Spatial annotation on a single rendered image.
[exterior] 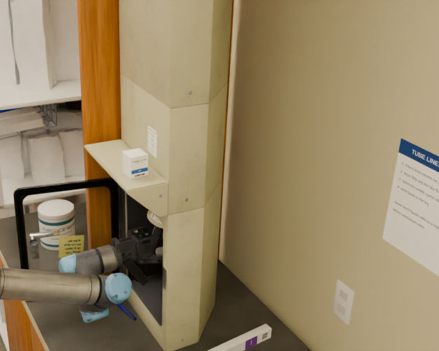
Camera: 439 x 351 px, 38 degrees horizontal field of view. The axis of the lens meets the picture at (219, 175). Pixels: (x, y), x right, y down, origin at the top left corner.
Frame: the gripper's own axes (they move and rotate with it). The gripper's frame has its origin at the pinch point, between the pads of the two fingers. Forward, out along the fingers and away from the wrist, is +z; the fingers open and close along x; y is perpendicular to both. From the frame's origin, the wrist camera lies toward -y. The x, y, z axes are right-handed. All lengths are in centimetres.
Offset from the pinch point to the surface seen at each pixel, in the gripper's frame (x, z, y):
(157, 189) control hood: -13.9, -11.7, 28.3
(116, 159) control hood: 4.4, -15.6, 30.0
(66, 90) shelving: 111, 3, 14
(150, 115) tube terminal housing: -2.9, -8.0, 44.3
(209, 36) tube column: -14, 3, 66
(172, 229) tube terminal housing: -13.9, -7.8, 15.1
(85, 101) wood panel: 23, -17, 41
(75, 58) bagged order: 124, 12, 24
